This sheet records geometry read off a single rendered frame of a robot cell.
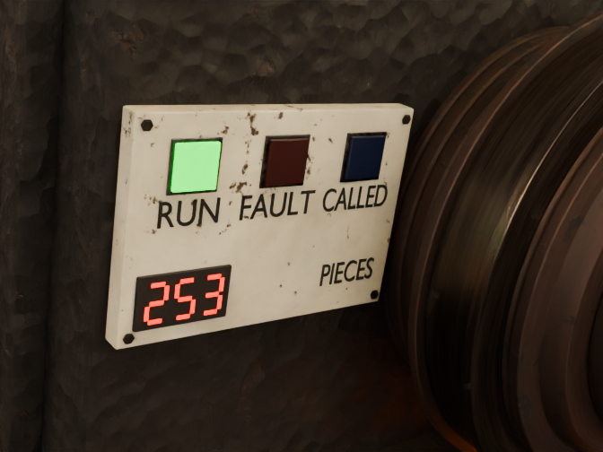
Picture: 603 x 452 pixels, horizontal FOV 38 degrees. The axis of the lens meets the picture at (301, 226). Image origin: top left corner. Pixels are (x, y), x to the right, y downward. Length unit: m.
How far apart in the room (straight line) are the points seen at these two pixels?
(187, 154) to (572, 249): 0.30
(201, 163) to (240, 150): 0.04
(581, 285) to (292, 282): 0.23
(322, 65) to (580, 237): 0.24
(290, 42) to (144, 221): 0.18
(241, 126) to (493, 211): 0.21
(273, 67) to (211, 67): 0.05
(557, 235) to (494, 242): 0.05
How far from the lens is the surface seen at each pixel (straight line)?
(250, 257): 0.70
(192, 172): 0.63
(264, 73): 0.68
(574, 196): 0.70
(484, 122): 0.72
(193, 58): 0.64
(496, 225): 0.69
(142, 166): 0.62
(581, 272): 0.72
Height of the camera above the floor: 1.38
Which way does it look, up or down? 19 degrees down
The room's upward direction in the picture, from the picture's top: 9 degrees clockwise
